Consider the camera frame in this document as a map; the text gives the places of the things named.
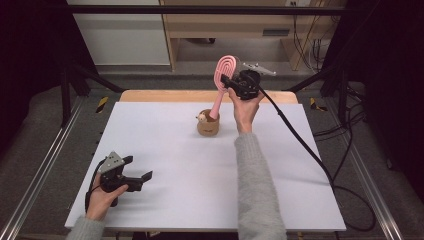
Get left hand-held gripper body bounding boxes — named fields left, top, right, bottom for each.
left=97, top=151, right=145, bottom=208

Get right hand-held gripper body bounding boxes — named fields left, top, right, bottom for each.
left=229, top=62, right=277, bottom=101

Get pink hairbrush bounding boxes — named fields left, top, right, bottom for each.
left=208, top=54, right=240, bottom=120

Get brown cup with animal figure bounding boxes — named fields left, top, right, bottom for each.
left=195, top=108, right=221, bottom=137

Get person's left hand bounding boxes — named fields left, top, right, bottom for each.
left=85, top=173, right=129, bottom=222

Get person's right hand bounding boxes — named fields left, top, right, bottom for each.
left=228, top=88, right=265, bottom=135

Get yellow black tape marker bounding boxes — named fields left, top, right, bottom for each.
left=95, top=96, right=110, bottom=114
left=309, top=97, right=328, bottom=113

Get wooden table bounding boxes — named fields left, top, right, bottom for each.
left=119, top=89, right=299, bottom=104

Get wooden desk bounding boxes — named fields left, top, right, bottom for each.
left=159, top=0, right=348, bottom=72

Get white cabinet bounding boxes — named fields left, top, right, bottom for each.
left=65, top=0, right=172, bottom=66

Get black curtain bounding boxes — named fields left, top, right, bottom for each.
left=0, top=0, right=98, bottom=158
left=323, top=0, right=424, bottom=194

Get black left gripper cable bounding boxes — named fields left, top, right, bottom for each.
left=84, top=159, right=108, bottom=214

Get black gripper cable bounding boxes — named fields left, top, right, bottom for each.
left=256, top=84, right=378, bottom=233
left=84, top=159, right=108, bottom=214

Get hanging cable bundle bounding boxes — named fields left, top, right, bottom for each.
left=291, top=0, right=334, bottom=74

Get black horizontal frame bar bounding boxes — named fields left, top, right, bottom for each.
left=66, top=4, right=348, bottom=16

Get aluminium floor rail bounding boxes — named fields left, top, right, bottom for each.
left=0, top=96, right=86, bottom=240
left=324, top=99, right=404, bottom=240

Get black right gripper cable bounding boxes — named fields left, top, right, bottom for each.
left=256, top=84, right=378, bottom=233

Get black frame stand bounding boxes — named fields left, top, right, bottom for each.
left=59, top=63, right=126, bottom=128
left=283, top=64, right=351, bottom=128

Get black floor cables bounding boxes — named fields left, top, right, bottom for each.
left=313, top=83, right=368, bottom=184

